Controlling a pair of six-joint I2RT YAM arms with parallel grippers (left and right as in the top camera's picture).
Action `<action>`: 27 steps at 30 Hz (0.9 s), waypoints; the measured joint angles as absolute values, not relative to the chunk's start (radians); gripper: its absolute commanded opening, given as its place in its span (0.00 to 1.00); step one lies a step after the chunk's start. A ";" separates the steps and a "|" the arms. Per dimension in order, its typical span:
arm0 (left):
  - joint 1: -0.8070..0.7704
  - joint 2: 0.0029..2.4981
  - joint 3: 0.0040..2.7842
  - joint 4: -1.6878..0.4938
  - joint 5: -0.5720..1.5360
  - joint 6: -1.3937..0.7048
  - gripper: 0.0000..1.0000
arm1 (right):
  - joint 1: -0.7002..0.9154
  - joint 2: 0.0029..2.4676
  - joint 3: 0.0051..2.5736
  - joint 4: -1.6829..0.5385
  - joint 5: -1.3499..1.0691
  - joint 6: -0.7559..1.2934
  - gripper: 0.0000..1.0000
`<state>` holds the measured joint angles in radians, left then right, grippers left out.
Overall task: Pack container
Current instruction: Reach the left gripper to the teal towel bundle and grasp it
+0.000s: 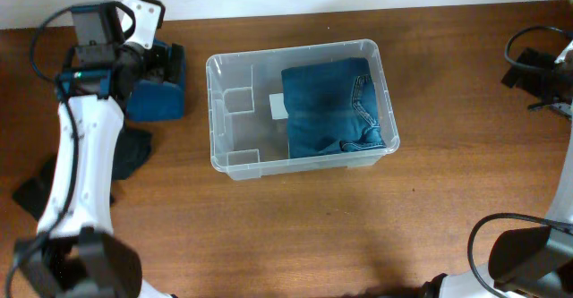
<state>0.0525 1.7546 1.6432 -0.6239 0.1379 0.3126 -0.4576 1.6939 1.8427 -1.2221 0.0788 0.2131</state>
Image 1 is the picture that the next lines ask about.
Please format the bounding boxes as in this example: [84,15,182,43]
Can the medium blue jeans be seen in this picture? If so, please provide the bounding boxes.
[281,57,386,158]

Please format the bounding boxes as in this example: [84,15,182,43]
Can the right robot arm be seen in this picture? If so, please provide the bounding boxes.
[417,47,572,297]

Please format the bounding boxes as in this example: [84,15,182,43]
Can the large black folded garment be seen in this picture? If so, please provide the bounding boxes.
[12,154,115,222]

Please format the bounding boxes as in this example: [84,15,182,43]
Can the white label in bin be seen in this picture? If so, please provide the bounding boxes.
[269,93,288,120]

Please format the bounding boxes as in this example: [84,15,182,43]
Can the clear plastic storage bin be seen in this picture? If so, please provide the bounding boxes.
[206,39,400,181]

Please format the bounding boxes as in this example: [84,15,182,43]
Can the small black folded garment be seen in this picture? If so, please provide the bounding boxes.
[112,126,152,181]

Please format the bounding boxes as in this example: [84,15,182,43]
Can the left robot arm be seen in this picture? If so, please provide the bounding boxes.
[11,0,185,297]

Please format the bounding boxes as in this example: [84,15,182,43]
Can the dark blue taped knit garment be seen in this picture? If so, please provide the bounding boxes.
[126,39,186,122]

